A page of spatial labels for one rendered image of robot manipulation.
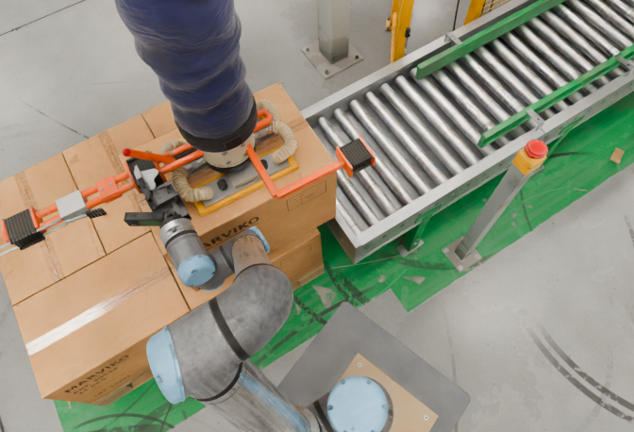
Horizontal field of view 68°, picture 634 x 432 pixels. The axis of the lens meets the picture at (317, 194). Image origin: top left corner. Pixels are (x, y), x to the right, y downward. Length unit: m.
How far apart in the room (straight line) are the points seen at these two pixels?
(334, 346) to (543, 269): 1.40
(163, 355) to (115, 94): 2.67
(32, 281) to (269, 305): 1.57
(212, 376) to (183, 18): 0.64
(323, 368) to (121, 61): 2.54
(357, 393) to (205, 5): 0.96
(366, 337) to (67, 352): 1.14
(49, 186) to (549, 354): 2.43
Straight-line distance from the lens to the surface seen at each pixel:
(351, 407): 1.29
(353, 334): 1.65
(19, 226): 1.50
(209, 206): 1.47
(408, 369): 1.65
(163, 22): 0.98
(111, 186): 1.45
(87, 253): 2.19
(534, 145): 1.70
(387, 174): 2.09
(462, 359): 2.46
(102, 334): 2.06
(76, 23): 3.92
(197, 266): 1.24
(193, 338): 0.79
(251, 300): 0.79
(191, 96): 1.16
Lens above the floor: 2.37
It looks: 63 degrees down
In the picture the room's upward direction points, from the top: 5 degrees counter-clockwise
